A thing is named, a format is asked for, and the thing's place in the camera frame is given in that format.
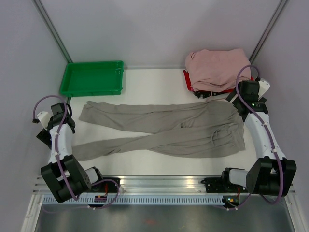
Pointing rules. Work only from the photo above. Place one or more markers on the aluminium mounting rail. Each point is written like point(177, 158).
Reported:
point(163, 185)

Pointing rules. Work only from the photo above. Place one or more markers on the grey trousers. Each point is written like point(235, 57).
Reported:
point(208, 129)

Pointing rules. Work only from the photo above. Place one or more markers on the slotted grey cable duct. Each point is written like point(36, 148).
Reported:
point(153, 200)

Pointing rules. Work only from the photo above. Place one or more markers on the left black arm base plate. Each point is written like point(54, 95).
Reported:
point(106, 185)

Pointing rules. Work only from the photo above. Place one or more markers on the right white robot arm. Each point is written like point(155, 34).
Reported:
point(272, 173)

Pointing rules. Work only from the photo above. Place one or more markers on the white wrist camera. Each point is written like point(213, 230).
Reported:
point(43, 117)
point(264, 86)

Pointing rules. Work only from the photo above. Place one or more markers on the right aluminium frame post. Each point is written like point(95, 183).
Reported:
point(267, 31)

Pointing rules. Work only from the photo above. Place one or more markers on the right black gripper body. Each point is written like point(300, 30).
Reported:
point(235, 102)

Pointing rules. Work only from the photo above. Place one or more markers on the red folded garment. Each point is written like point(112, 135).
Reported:
point(188, 82)

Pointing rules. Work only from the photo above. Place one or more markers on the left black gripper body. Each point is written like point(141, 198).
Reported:
point(45, 137)

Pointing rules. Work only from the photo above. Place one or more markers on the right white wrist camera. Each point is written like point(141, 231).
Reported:
point(264, 86)

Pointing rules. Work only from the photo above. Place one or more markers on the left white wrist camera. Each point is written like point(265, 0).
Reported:
point(43, 117)

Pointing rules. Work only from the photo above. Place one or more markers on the pink folded trousers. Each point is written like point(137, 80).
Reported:
point(215, 71)

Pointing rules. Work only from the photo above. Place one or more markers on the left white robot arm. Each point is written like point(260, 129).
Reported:
point(64, 175)

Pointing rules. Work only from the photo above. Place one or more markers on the dark patterned folded garment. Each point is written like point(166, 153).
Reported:
point(205, 94)

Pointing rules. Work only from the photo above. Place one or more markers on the aluminium frame post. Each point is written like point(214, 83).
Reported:
point(267, 31)
point(51, 28)

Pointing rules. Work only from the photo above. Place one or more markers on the left aluminium frame post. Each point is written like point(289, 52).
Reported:
point(51, 28)

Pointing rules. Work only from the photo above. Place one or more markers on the green plastic tray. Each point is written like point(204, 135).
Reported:
point(92, 79)

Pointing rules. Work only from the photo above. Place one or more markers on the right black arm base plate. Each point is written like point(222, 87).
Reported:
point(220, 185)

